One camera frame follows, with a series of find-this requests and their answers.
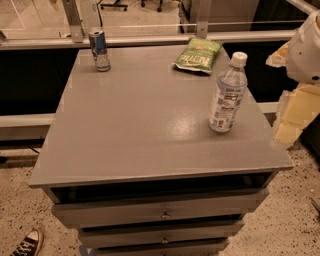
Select metal railing frame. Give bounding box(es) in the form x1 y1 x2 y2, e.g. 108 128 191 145
0 0 318 50

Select red bull can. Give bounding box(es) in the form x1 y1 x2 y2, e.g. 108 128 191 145
89 29 111 72

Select top grey drawer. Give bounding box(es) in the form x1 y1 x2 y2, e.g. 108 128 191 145
53 188 269 228

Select black white sneaker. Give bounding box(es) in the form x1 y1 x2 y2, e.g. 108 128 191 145
10 230 43 256

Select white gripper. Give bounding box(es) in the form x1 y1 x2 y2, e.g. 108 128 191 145
266 11 320 146

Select green chip bag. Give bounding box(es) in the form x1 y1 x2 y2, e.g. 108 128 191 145
173 37 222 75

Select grey drawer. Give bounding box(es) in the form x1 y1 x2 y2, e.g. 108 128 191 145
96 239 229 256
53 188 269 228
79 220 244 248

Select clear plastic water bottle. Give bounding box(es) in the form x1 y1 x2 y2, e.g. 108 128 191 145
209 52 248 133

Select grey drawer cabinet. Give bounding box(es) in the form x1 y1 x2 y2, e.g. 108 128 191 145
28 44 295 256

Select office chair base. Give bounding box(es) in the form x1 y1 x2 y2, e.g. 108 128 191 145
98 0 128 11

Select bottom grey drawer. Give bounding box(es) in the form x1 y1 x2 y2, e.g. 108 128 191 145
96 239 229 256

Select middle grey drawer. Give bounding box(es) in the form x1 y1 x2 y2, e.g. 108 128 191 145
79 220 244 248

